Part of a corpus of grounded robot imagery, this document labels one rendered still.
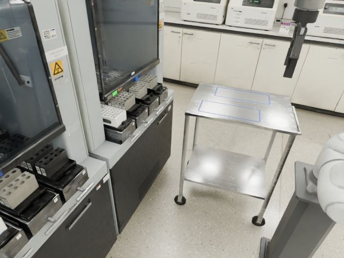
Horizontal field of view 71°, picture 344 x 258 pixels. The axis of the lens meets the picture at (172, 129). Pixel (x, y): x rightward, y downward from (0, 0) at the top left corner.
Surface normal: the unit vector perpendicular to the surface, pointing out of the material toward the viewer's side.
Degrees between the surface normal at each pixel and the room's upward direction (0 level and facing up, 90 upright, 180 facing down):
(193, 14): 90
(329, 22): 90
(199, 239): 0
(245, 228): 0
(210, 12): 90
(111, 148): 0
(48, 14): 90
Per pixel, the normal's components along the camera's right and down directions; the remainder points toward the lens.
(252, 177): 0.04, -0.82
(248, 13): -0.37, 0.51
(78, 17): 0.92, 0.25
